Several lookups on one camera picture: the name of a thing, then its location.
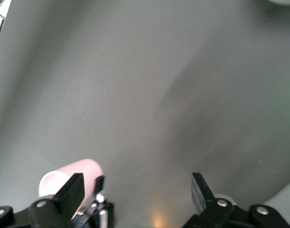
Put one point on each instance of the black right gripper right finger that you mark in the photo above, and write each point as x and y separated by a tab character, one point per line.
204	197

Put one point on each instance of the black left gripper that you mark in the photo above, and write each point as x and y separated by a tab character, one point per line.
104	213

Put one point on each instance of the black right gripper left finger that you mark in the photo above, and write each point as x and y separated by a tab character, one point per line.
66	197

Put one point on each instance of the pink plastic cup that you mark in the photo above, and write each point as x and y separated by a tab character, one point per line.
83	168

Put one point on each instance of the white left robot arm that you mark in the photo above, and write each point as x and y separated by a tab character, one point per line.
285	2

